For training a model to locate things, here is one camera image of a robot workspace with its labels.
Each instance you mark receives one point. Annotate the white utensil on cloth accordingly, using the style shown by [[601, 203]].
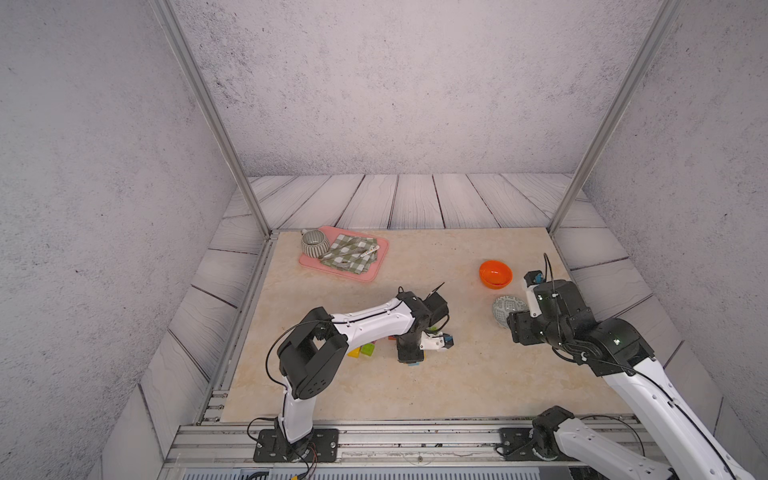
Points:
[[365, 252]]

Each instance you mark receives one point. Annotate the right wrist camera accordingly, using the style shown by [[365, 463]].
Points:
[[532, 279]]

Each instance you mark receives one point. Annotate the light green small lego brick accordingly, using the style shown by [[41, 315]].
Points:
[[367, 349]]

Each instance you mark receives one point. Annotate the orange plastic bowl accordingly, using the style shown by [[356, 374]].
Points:
[[495, 274]]

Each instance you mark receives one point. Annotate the aluminium frame post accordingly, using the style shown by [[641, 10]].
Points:
[[174, 34], [641, 63]]

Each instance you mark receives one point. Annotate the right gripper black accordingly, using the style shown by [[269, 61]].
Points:
[[519, 323]]

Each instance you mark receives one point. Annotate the left aluminium frame post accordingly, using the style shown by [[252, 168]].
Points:
[[174, 34]]

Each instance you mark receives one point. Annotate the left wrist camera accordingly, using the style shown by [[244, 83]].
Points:
[[435, 341]]

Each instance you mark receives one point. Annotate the right aluminium frame post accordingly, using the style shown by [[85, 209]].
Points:
[[641, 63]]

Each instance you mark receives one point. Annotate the front aluminium rail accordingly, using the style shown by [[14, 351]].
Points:
[[394, 449]]

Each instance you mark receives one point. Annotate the pink plastic tray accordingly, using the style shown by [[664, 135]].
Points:
[[331, 233]]

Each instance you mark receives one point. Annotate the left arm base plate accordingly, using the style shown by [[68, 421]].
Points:
[[320, 445]]

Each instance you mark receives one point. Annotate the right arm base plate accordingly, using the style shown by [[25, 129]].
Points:
[[526, 444]]

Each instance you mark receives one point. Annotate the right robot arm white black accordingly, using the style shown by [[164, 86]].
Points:
[[617, 353]]

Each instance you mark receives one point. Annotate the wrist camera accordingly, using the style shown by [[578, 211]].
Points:
[[435, 341], [532, 279]]

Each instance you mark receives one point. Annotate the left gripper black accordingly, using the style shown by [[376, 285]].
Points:
[[411, 357]]

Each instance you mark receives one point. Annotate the striped ceramic cup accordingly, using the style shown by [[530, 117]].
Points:
[[314, 243]]

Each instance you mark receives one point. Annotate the green checkered cloth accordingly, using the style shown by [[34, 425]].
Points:
[[339, 256]]

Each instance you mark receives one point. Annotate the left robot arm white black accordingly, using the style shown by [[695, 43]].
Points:
[[311, 352]]

